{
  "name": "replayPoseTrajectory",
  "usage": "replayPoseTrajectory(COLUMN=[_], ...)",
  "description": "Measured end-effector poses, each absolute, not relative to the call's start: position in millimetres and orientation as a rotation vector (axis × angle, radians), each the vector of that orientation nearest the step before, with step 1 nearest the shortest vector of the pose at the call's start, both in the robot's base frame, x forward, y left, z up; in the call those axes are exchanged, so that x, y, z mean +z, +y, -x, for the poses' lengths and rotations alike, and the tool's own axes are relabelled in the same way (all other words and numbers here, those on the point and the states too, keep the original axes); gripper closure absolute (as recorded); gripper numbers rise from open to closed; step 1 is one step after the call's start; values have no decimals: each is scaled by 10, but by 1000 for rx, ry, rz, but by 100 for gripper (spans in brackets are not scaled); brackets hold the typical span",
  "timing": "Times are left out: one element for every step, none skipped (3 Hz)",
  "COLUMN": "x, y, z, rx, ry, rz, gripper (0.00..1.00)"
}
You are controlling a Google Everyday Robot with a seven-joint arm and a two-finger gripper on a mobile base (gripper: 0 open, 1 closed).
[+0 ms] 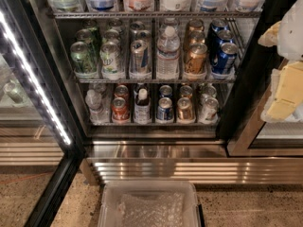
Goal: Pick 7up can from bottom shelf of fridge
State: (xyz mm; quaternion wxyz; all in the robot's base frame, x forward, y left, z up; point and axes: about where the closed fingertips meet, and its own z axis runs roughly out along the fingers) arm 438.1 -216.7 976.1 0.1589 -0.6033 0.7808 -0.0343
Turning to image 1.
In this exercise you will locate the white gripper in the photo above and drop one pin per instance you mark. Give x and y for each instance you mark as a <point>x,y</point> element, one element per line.
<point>293,37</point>

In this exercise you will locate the silver 7up can front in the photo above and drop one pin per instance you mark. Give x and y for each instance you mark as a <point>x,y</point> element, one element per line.
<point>208,114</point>

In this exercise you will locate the blue pepsi can front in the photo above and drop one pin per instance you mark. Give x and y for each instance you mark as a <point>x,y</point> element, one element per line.
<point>224,60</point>

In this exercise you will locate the blue pepsi can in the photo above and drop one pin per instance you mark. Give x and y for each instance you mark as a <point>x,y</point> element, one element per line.
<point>224,60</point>
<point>218,24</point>
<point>221,37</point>

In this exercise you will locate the blue pepsi can middle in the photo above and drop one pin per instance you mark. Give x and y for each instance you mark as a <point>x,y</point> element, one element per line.
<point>221,37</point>

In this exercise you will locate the silver can behind 7up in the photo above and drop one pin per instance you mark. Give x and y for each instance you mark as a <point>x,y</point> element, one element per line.
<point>208,90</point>

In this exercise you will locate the blue pepsi can rear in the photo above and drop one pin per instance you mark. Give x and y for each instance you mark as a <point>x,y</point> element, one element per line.
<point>218,24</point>

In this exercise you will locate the gold can front middle shelf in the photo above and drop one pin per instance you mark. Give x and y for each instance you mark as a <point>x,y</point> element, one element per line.
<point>194,67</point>

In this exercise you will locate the gold can shelf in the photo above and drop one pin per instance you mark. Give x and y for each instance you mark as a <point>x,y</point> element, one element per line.
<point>194,67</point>
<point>185,110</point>
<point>186,91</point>

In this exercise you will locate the gold can middle row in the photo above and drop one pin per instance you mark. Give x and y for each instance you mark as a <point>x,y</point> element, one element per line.
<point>195,36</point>

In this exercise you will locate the gold can rear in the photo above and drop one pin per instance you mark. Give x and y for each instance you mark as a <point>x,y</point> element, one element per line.
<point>195,24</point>

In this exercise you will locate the gold can rear bottom shelf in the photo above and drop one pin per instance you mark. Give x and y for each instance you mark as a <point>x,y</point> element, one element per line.
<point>186,91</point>

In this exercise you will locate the gold can front bottom shelf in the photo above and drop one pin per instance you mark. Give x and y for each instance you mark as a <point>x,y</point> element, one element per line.
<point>185,110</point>

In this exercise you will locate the clear water bottle middle shelf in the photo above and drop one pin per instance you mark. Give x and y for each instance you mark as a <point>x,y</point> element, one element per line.
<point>168,53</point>

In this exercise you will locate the blue can rear bottom shelf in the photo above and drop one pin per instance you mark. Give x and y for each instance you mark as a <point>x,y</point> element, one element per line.
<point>165,91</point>

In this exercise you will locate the blue can front bottom shelf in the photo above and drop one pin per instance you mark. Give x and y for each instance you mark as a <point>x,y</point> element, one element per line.
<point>164,110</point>

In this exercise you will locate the silver blue can middle shelf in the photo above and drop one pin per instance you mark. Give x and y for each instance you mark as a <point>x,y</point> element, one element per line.
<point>140,67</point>

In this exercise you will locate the orange can rear bottom shelf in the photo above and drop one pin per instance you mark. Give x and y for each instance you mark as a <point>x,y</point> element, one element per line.
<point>121,91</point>

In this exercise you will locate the orange can shelf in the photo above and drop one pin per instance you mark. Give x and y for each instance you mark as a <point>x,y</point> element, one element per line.
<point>121,91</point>
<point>120,110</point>

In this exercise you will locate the orange can front bottom shelf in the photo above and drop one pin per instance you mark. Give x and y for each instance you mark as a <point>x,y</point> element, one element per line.
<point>120,110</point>

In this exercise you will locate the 7up can middle shelf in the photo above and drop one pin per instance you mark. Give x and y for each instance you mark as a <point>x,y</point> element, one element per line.
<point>111,61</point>

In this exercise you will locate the small water bottle bottom shelf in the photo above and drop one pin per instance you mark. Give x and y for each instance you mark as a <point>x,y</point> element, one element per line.
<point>98,113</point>

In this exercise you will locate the green can middle row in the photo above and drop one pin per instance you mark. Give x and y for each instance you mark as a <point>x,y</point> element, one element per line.
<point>85,35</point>

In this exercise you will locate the green can front middle shelf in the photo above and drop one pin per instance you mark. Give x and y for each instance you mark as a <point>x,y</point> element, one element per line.
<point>85,67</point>

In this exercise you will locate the glass fridge door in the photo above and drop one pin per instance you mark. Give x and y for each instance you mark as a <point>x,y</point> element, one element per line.
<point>41,141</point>

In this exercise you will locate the dark glass bottle white cap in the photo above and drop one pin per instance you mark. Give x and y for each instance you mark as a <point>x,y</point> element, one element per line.
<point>142,107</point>

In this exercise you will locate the bubble wrap sheet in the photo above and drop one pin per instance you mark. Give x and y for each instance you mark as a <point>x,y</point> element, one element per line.
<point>160,210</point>

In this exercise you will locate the clear plastic storage bin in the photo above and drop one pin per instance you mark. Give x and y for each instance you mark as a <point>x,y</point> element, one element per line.
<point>112,194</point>

